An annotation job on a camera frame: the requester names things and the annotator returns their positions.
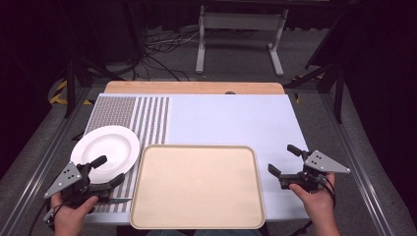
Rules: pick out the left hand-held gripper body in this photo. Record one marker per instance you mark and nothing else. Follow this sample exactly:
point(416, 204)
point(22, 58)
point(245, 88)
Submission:
point(67, 178)

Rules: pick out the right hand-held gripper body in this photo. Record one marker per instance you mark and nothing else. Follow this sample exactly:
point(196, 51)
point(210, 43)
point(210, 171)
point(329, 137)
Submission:
point(323, 163)

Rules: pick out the white plate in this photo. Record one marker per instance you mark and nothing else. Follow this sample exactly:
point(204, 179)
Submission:
point(108, 147)

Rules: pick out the beige tray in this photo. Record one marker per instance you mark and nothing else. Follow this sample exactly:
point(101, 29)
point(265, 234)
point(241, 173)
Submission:
point(196, 187)

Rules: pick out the person's left hand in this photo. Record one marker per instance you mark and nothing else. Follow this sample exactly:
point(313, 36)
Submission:
point(70, 218)

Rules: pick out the person's right hand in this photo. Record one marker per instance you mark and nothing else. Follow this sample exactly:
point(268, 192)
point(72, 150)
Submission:
point(316, 203)

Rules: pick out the grey striped placemat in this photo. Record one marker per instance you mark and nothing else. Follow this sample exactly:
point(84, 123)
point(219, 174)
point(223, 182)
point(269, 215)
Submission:
point(144, 114)

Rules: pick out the white table cover board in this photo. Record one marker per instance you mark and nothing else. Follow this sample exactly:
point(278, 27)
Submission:
point(229, 121)

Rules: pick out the black metal stand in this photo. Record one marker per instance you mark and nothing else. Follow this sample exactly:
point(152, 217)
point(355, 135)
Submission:
point(339, 95)
point(70, 88)

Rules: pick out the yellow black floor tape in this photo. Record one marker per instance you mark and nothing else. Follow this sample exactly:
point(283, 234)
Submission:
point(59, 95)

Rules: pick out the white metal stand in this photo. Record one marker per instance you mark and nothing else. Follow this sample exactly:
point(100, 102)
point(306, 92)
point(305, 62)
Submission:
point(242, 21)

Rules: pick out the aluminium floor rail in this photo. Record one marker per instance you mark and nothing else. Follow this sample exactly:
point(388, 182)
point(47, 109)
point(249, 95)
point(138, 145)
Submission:
point(36, 170)
point(360, 164)

